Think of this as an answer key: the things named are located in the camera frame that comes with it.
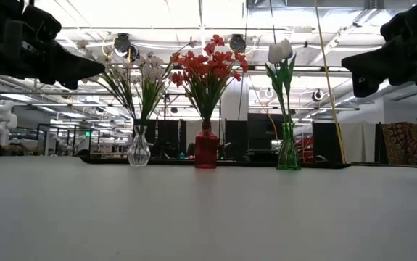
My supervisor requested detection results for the patterned dark cloth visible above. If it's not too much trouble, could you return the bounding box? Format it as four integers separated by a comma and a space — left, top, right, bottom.
381, 122, 417, 167

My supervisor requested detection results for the black aluminium table frame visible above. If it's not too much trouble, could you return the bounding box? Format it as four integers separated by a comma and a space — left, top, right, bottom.
79, 155, 417, 170

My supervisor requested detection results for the yellow cable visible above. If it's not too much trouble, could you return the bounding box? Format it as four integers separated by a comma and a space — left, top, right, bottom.
314, 0, 347, 165

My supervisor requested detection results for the green glass vase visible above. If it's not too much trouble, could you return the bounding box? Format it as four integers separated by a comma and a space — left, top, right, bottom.
276, 121, 302, 171

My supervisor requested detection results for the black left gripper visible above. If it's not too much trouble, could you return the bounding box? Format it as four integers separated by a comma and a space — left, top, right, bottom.
0, 0, 106, 90

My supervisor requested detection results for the black ceiling cable reel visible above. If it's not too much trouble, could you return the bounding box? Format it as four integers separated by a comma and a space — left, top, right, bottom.
228, 34, 247, 54
113, 32, 142, 63

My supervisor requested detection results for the clear glass vase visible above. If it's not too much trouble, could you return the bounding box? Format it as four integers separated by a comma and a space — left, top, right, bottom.
127, 125, 152, 167

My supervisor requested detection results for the black partition panel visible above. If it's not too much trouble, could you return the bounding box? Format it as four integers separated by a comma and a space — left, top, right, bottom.
224, 112, 285, 162
132, 118, 187, 160
311, 121, 339, 160

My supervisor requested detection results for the white curtain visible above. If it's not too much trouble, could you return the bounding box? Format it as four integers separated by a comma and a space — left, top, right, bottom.
338, 121, 378, 163

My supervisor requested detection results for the red glass vase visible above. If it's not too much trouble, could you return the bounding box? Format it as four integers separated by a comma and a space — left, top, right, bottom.
194, 121, 219, 170

